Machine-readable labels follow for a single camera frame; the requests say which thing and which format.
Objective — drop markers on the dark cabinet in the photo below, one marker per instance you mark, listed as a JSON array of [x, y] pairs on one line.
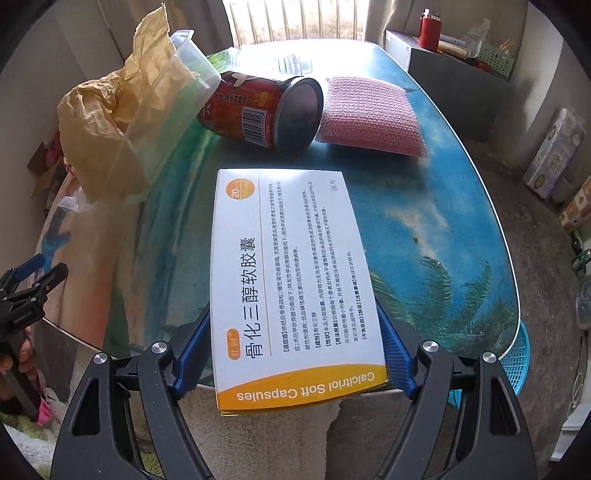
[[452, 67]]

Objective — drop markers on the fruit printed carton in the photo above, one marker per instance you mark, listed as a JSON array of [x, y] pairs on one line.
[[577, 205]]

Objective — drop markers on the clear plastic bottle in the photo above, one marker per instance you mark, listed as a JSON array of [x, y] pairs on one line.
[[277, 62]]

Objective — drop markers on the small clear plastic wrapper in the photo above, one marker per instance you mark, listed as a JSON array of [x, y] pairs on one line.
[[69, 203]]

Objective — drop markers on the red thermos bottle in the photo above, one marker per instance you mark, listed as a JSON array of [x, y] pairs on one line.
[[429, 30]]

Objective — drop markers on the toilet paper pack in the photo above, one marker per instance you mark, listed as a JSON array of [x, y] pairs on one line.
[[551, 154]]

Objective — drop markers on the pink mesh scrubbing sponge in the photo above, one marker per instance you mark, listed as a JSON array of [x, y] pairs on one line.
[[369, 115]]

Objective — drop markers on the clear plastic container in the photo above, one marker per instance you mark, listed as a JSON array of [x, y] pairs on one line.
[[194, 55]]

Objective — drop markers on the blue plastic mesh basket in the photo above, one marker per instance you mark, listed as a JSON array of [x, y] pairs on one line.
[[515, 360]]

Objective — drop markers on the person's left hand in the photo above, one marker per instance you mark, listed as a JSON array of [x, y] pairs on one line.
[[25, 357]]

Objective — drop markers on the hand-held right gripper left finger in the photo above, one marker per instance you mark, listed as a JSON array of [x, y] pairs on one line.
[[191, 355]]

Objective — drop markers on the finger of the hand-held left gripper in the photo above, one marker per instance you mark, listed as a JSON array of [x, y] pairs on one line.
[[28, 268], [51, 279]]

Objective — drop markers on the green perforated plastic basket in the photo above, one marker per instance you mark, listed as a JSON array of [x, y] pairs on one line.
[[495, 59]]

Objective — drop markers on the red drink can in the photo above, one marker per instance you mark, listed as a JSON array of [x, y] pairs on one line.
[[249, 110]]

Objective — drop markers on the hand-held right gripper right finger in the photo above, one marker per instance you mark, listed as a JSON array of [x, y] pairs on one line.
[[395, 350]]

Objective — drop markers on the brown paper bag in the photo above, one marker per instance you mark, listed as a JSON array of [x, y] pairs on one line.
[[92, 120]]

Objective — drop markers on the window grille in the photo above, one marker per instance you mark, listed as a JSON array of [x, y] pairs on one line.
[[295, 18]]

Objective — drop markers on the white and yellow medicine box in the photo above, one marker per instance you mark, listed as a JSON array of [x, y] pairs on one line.
[[295, 277]]

